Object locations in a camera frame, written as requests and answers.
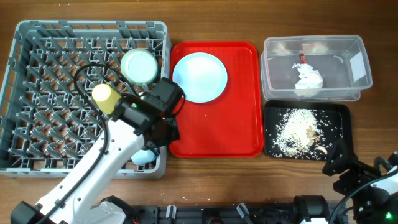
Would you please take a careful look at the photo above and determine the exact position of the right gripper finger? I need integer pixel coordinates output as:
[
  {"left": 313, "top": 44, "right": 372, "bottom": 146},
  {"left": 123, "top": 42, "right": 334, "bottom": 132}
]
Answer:
[
  {"left": 373, "top": 151, "right": 398, "bottom": 171},
  {"left": 322, "top": 138, "right": 358, "bottom": 176}
]

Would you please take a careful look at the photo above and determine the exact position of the light green saucer bowl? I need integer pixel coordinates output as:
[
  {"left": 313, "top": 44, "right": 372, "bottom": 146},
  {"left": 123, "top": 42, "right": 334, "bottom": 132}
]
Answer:
[{"left": 131, "top": 150, "right": 157, "bottom": 166}]

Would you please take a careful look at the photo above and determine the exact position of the yellow plastic cup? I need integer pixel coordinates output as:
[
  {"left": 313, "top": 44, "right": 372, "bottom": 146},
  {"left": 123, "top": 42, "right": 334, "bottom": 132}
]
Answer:
[{"left": 92, "top": 84, "right": 121, "bottom": 114}]

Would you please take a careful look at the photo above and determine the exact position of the rice food waste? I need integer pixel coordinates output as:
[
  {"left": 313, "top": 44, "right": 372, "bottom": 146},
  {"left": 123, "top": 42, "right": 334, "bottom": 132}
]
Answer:
[{"left": 271, "top": 109, "right": 328, "bottom": 160}]

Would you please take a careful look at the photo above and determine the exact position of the light blue plate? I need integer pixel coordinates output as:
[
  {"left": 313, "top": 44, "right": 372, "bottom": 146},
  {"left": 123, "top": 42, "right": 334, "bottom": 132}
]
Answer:
[{"left": 172, "top": 52, "right": 228, "bottom": 103}]

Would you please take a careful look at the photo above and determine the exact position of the white napkin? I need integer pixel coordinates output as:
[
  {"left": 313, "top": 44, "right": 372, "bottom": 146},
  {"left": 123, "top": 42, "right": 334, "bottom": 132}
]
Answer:
[{"left": 292, "top": 63, "right": 323, "bottom": 98}]

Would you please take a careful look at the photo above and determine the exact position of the red snack wrapper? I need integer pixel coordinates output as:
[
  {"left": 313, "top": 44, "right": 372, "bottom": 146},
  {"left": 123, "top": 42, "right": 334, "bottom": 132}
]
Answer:
[{"left": 299, "top": 52, "right": 308, "bottom": 64}]

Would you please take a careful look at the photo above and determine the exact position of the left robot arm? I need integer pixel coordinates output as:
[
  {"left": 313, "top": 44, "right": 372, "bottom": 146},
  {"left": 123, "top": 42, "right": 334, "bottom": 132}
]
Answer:
[{"left": 11, "top": 91, "right": 182, "bottom": 223}]

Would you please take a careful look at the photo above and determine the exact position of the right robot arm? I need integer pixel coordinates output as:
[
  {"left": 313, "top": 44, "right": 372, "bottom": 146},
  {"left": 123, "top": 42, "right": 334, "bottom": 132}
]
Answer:
[{"left": 290, "top": 138, "right": 397, "bottom": 223}]

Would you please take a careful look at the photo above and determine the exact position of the grey dishwasher rack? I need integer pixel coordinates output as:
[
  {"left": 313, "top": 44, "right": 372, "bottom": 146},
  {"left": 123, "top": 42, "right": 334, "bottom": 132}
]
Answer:
[{"left": 1, "top": 20, "right": 172, "bottom": 178}]

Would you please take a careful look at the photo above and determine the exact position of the black tray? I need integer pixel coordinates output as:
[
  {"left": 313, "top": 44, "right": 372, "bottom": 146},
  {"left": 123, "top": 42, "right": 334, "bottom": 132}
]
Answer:
[{"left": 264, "top": 100, "right": 353, "bottom": 161}]

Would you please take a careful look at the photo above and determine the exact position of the red plastic tray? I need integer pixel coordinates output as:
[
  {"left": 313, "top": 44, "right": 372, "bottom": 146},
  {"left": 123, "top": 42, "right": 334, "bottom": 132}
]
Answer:
[{"left": 169, "top": 41, "right": 264, "bottom": 158}]

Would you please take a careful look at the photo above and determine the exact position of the clear plastic bin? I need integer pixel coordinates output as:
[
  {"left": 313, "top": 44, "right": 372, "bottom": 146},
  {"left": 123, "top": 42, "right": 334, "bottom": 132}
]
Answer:
[{"left": 261, "top": 35, "right": 373, "bottom": 101}]

